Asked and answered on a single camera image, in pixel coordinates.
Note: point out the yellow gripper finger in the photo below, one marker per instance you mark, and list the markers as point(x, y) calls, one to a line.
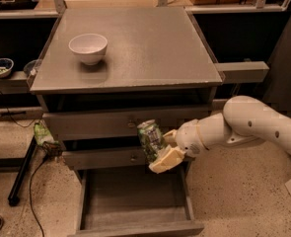
point(170, 137)
point(168, 158)

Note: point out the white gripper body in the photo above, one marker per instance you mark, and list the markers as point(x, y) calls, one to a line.
point(188, 137)

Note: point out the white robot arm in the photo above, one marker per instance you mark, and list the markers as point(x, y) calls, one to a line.
point(244, 121)

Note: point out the bottom grey drawer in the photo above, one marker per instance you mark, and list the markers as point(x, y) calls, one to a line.
point(134, 202)

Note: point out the top grey drawer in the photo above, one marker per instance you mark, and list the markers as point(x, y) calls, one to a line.
point(117, 122)

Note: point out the grey drawer cabinet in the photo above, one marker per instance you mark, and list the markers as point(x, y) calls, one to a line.
point(155, 58)

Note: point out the grey side beam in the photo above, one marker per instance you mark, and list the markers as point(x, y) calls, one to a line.
point(242, 72)

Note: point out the white bowl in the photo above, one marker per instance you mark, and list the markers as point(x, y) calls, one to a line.
point(89, 49)

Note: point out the green chip bag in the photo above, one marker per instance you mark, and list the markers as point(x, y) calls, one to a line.
point(43, 135)

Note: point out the clear small cup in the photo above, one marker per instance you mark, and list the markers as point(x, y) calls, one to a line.
point(32, 67)

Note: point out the grey left shelf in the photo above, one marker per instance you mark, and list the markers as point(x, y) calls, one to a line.
point(15, 83)

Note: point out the black stand leg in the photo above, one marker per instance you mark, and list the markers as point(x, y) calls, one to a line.
point(13, 198)

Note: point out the blue patterned bowl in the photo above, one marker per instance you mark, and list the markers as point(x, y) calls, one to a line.
point(6, 65)

